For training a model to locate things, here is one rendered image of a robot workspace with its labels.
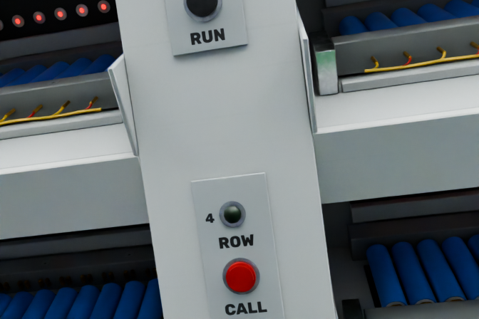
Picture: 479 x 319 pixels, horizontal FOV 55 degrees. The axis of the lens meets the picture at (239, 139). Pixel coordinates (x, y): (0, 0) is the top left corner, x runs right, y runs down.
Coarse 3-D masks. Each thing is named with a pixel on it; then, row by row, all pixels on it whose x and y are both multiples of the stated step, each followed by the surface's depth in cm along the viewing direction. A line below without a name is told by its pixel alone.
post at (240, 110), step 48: (144, 0) 24; (288, 0) 24; (144, 48) 25; (240, 48) 24; (288, 48) 24; (144, 96) 25; (192, 96) 25; (240, 96) 24; (288, 96) 24; (144, 144) 25; (192, 144) 25; (240, 144) 25; (288, 144) 24; (288, 192) 24; (192, 240) 25; (288, 240) 25; (192, 288) 25; (288, 288) 25
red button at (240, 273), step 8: (232, 264) 25; (240, 264) 25; (248, 264) 25; (232, 272) 25; (240, 272) 24; (248, 272) 24; (232, 280) 25; (240, 280) 25; (248, 280) 24; (232, 288) 25; (240, 288) 25; (248, 288) 25
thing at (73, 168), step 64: (0, 0) 41; (64, 0) 41; (0, 64) 42; (64, 64) 40; (0, 128) 31; (64, 128) 30; (128, 128) 24; (0, 192) 27; (64, 192) 26; (128, 192) 26
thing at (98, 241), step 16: (32, 240) 44; (48, 240) 44; (64, 240) 44; (80, 240) 43; (96, 240) 43; (112, 240) 43; (128, 240) 43; (144, 240) 43; (0, 256) 45; (16, 256) 45; (80, 288) 43
